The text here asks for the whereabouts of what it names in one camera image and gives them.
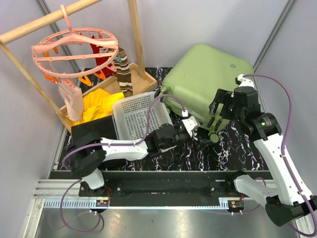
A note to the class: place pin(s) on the green hard-shell suitcase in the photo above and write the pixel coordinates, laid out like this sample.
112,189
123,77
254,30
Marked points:
194,81

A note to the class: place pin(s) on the wooden clothes rack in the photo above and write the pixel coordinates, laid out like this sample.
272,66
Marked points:
141,80

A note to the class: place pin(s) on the yellow shorts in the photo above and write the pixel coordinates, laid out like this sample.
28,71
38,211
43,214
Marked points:
98,104

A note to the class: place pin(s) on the teal clothespin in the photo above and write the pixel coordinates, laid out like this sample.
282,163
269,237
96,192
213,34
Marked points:
118,59

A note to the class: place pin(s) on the black box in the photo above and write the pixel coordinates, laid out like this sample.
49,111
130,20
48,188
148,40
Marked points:
105,127

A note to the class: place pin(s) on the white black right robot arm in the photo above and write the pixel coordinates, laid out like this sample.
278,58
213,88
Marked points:
291,199

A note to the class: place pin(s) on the brown striped sock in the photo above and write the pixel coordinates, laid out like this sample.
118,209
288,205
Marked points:
123,74

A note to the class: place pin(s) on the aluminium frame rail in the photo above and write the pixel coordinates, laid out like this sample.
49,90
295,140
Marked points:
62,194

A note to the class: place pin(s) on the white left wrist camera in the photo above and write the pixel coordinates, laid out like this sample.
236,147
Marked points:
190,122

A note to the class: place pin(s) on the pink round clip hanger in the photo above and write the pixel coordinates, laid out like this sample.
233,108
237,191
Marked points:
74,53

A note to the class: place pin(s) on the red garment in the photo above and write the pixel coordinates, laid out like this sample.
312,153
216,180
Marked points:
99,50

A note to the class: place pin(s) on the white plastic mesh basket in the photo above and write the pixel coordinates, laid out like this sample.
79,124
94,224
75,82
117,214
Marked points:
133,116

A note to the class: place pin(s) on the pale pink garment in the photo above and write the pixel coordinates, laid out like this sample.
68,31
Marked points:
73,100

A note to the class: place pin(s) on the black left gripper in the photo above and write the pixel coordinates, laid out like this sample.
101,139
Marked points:
201,142

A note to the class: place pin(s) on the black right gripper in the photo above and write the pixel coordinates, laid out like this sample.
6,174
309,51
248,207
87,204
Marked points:
223,96

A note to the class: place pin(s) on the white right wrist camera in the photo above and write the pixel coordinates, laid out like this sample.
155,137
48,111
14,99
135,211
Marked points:
241,81

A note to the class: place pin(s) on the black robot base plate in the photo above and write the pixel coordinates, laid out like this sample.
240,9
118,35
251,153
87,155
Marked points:
163,189

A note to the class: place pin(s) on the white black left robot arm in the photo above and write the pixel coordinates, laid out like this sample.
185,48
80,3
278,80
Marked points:
84,161

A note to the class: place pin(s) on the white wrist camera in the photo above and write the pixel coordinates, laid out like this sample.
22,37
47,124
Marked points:
241,81
190,122

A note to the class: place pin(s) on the orange clothespin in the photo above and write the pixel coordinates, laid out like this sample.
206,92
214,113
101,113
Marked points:
85,80

